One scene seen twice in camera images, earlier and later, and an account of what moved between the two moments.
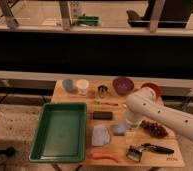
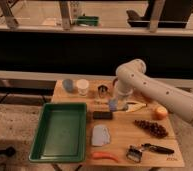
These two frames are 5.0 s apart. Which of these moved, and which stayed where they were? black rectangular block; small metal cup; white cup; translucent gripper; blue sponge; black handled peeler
Moved: translucent gripper; blue sponge
Stayed: small metal cup; white cup; black handled peeler; black rectangular block
